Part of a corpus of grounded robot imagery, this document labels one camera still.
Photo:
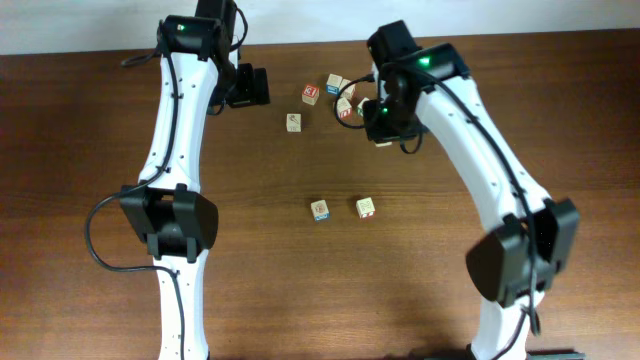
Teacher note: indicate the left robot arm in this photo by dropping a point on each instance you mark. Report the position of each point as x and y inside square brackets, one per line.
[201, 76]

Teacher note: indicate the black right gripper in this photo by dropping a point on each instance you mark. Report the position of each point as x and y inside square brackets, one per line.
[388, 130]

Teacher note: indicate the wooden block green side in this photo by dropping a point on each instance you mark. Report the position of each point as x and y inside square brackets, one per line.
[361, 106]

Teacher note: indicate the wooden block blue D side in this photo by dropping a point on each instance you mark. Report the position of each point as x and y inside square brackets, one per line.
[320, 210]

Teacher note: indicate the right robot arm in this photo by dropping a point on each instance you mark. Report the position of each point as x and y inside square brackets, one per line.
[528, 236]

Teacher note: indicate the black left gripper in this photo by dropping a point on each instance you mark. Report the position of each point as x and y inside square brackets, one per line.
[256, 91]

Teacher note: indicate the wooden block letter K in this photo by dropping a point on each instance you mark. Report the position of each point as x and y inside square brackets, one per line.
[294, 123]

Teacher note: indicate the wooden block red top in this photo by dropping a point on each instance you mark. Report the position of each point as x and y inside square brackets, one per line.
[310, 94]

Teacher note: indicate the wooden block Y red side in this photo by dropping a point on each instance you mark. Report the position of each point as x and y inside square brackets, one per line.
[343, 108]

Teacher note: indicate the plain wooden block hourglass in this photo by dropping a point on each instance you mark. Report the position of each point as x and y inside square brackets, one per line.
[347, 89]

